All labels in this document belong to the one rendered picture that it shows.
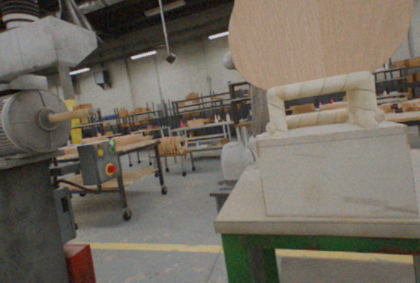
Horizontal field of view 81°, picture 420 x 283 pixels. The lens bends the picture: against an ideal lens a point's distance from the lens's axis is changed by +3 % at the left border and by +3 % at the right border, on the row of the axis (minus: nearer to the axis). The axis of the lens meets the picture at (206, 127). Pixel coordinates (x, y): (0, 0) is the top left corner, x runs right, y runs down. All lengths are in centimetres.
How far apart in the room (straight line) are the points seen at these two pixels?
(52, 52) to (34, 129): 35
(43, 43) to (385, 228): 96
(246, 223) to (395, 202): 28
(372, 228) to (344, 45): 36
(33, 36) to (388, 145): 95
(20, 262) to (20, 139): 49
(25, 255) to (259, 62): 115
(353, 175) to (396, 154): 8
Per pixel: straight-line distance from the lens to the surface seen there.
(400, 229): 60
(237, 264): 65
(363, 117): 56
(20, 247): 130
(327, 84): 54
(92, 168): 130
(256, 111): 150
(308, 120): 70
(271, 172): 55
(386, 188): 58
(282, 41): 59
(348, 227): 58
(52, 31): 89
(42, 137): 113
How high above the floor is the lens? 118
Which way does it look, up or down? 3 degrees down
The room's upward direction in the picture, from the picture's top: 9 degrees counter-clockwise
